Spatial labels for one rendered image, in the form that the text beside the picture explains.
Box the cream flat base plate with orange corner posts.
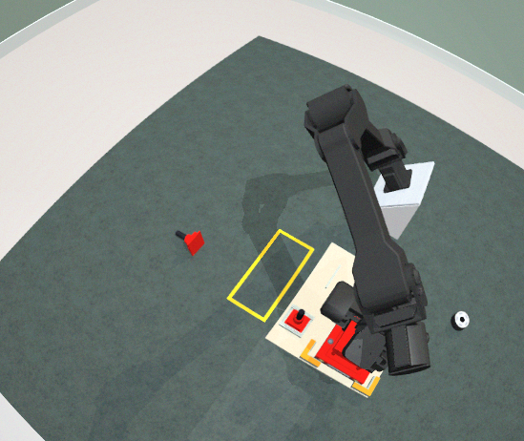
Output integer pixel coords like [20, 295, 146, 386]
[266, 243, 383, 398]

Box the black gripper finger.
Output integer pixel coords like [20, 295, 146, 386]
[335, 299, 358, 331]

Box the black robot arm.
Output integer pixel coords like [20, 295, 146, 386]
[304, 84, 430, 376]

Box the yellow rectangular outline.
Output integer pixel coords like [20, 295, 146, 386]
[227, 229, 314, 322]

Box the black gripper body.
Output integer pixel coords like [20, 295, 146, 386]
[320, 281, 364, 324]

